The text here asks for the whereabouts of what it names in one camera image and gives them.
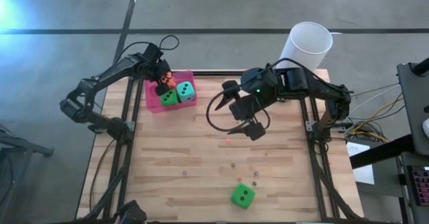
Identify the grey metal stand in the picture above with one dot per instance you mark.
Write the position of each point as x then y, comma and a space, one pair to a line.
30, 147

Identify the large orange foam die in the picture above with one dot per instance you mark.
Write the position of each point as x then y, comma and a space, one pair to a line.
169, 81

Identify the black pole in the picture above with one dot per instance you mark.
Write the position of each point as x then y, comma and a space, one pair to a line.
421, 66

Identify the white rounded object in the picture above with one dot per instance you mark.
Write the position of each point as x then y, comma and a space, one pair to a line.
426, 128

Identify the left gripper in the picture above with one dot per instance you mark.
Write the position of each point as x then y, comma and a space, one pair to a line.
159, 67

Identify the dark grey panel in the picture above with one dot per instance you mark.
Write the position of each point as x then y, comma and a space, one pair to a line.
414, 110

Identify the white cylinder lamp wooden base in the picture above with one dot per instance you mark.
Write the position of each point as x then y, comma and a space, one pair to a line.
308, 49

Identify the black metal beam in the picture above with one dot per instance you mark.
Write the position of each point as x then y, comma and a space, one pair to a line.
378, 152

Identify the pink translucent plastic bin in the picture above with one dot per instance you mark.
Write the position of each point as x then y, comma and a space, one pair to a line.
152, 105

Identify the white paper sheet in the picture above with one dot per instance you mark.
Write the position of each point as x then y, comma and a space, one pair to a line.
363, 175

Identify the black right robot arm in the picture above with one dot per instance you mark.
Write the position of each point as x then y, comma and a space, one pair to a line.
321, 84

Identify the backlit keyboard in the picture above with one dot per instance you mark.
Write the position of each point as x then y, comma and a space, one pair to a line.
420, 187

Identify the large teal foam die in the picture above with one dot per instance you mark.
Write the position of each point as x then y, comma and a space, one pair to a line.
181, 96

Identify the large green foam die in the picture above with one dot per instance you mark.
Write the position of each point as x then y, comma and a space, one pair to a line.
171, 102
238, 200

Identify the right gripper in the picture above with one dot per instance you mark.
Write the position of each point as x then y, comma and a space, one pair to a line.
249, 108

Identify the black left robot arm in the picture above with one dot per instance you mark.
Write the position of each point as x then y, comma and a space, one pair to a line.
110, 71

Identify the black aluminium table frame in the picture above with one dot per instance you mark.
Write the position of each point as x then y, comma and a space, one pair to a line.
218, 73

